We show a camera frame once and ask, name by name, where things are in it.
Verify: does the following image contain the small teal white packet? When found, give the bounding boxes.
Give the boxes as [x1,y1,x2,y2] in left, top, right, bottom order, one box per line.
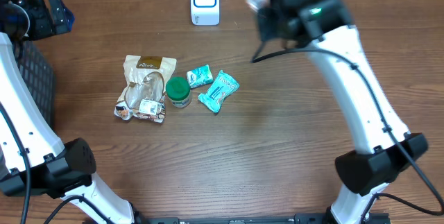
[186,64,214,89]

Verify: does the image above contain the green lid seasoning jar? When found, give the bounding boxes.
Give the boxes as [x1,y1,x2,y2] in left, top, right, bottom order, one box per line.
[166,76,192,108]

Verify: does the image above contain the white barcode scanner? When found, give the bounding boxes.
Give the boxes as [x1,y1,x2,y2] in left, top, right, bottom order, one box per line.
[190,0,220,26]

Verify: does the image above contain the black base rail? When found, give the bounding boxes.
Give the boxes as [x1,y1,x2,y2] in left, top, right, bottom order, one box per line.
[138,212,391,224]

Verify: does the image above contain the dark grey mesh basket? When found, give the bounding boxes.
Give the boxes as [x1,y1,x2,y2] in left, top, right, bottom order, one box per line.
[13,41,56,128]

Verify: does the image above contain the teal tissue packet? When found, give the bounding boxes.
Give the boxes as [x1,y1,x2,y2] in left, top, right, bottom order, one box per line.
[198,70,239,114]

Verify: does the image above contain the orange white snack packet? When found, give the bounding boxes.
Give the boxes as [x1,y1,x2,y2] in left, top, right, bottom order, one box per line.
[246,0,270,12]

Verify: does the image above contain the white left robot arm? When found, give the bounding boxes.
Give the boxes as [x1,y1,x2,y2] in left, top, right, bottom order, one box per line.
[1,0,145,223]

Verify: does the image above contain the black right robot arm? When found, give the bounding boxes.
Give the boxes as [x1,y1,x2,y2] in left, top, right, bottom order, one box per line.
[257,0,428,223]

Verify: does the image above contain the beige brown snack pouch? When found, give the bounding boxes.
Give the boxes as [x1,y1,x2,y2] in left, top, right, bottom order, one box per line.
[114,55,177,123]

